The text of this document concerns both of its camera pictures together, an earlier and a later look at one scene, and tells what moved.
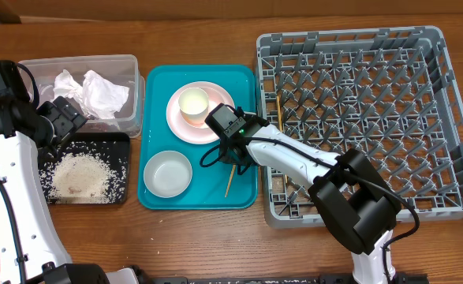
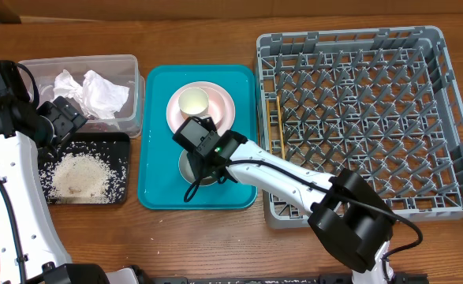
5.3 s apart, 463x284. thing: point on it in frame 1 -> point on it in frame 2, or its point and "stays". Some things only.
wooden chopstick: [230, 179] -> [269, 126]
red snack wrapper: [98, 127] stays
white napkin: [95, 97] stays
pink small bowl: [214, 99] stays
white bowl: [167, 173] -> [187, 171]
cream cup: [193, 104] stays
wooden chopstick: [281, 125] stays
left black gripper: [65, 115] stays
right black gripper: [229, 157] -> [203, 169]
